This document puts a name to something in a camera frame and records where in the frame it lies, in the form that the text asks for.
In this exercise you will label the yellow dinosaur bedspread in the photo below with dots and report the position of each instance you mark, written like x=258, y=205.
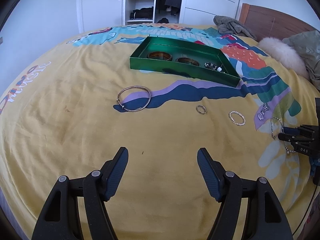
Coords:
x=60, y=117

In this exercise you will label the small amber bangle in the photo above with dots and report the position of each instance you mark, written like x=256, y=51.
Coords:
x=186, y=60

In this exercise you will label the thin gold bangle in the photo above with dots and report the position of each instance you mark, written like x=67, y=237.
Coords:
x=144, y=94

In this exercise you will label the white open wardrobe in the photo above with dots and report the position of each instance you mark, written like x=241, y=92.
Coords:
x=190, y=12

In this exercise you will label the black folded clothes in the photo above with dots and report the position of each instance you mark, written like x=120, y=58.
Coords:
x=143, y=13

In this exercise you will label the twisted silver bangle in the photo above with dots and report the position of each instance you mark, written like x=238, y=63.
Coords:
x=237, y=118

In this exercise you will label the olive green jacket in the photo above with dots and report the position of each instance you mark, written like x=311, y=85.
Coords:
x=306, y=44

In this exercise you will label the large amber bangle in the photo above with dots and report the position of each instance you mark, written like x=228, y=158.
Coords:
x=159, y=55

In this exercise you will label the green jewelry box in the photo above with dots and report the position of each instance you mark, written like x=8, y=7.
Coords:
x=214, y=65

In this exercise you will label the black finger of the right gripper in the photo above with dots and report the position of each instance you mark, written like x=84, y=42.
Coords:
x=304, y=139

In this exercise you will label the white door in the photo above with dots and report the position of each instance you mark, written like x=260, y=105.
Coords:
x=98, y=14

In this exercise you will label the white fluffy pillow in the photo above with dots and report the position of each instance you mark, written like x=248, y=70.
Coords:
x=284, y=54

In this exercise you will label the grey crumpled blanket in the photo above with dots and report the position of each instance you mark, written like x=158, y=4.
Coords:
x=228, y=25

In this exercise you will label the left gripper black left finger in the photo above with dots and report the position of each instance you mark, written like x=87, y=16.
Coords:
x=59, y=217

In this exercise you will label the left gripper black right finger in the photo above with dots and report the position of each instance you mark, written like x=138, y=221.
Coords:
x=265, y=217

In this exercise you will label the brown wooden headboard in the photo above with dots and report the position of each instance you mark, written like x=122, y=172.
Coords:
x=265, y=22

